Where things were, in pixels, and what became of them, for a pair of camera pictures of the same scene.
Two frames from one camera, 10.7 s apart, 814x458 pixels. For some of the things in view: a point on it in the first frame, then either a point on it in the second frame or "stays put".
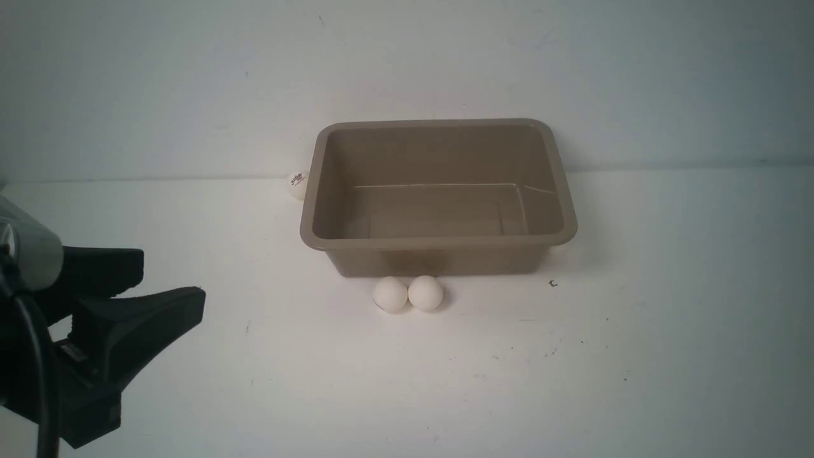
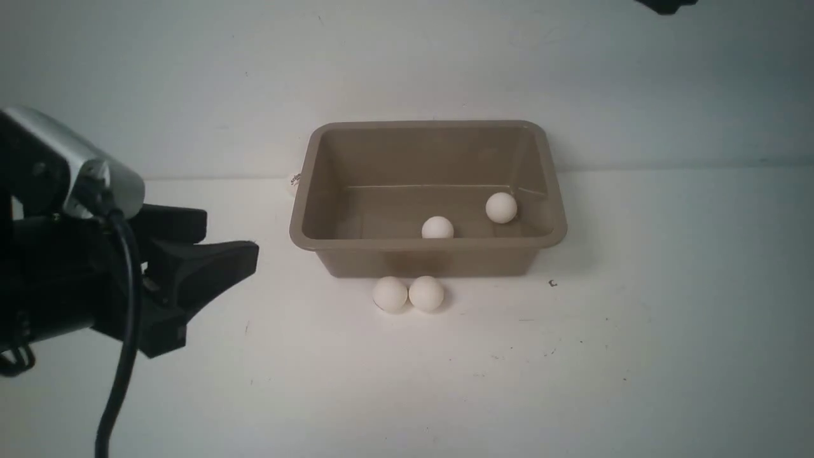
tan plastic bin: x=437 y=197 stays put
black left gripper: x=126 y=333 -> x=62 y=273
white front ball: x=425 y=292 stays put
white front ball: x=390 y=295 stays put
